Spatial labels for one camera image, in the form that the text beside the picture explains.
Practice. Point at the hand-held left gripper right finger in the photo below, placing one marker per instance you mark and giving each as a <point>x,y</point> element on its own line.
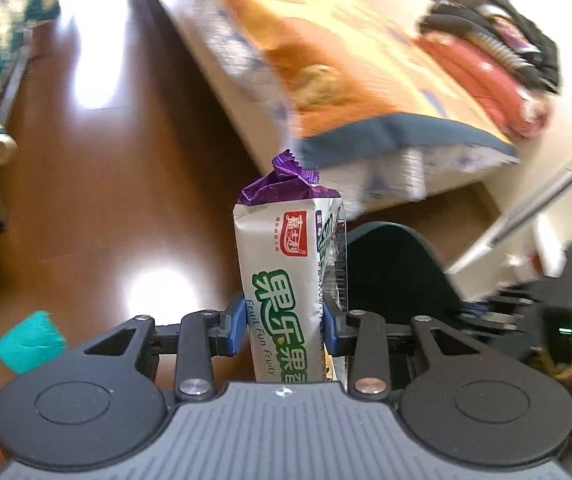
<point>332,330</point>

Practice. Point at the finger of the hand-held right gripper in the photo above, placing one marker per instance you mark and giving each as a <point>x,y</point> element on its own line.
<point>501,297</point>
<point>506,335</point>

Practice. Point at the black clothes pile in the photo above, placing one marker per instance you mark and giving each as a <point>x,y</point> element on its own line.
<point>506,25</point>

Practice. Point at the teal white zigzag blanket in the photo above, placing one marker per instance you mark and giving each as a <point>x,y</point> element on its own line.
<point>1,20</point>

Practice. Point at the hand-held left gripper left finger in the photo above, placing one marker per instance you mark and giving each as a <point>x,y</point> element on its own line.
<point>233,327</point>

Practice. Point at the dark green trash bin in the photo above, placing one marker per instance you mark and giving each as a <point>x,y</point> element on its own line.
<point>396,270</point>

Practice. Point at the red garment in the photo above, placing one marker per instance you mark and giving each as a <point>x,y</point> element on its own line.
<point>486,85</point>

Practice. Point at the white bed frame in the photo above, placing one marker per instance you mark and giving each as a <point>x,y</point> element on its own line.
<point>226,90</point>

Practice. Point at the white purple biscuit packet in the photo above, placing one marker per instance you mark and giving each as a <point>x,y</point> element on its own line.
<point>282,280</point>

